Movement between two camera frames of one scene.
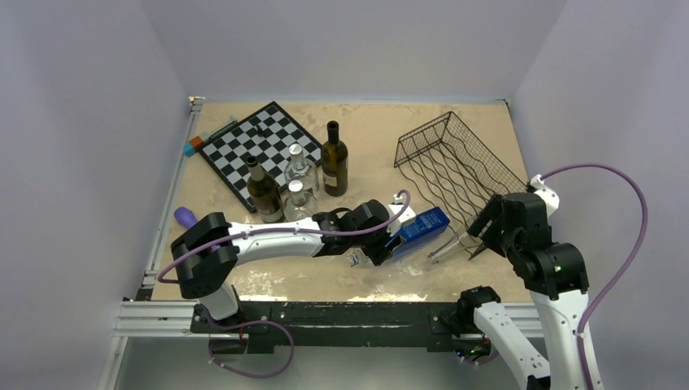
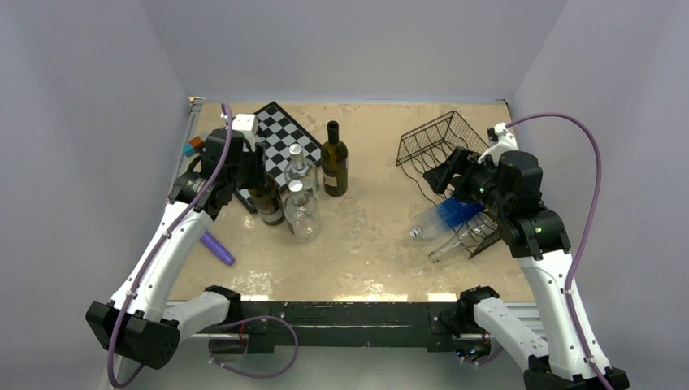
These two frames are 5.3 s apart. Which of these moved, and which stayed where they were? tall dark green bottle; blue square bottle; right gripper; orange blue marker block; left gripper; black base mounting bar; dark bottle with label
Moved: blue square bottle; left gripper; right gripper
Stayed: black base mounting bar; orange blue marker block; dark bottle with label; tall dark green bottle
